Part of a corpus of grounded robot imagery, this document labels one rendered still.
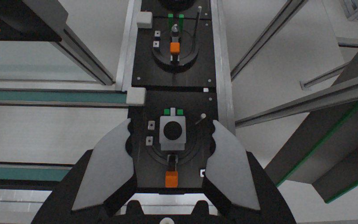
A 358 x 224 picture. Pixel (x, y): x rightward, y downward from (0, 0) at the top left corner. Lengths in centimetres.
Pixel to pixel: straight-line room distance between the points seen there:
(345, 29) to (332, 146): 79
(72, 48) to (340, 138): 50
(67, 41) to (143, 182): 31
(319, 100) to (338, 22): 84
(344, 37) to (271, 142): 66
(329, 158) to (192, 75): 35
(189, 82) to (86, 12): 59
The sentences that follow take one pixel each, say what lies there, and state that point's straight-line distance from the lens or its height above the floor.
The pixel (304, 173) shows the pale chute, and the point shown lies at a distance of 40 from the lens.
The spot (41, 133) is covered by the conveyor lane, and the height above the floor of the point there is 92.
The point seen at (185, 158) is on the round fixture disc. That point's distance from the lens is 31.
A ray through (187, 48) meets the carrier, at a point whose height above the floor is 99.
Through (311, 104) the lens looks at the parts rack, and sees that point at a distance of 25.
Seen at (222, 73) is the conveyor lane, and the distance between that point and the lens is 42.
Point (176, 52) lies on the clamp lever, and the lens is 29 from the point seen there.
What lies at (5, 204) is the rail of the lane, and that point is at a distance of 53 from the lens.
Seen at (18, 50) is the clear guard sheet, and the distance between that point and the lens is 40.
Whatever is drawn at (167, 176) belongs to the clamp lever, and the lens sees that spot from 23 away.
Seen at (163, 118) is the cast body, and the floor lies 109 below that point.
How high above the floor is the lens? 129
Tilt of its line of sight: 76 degrees down
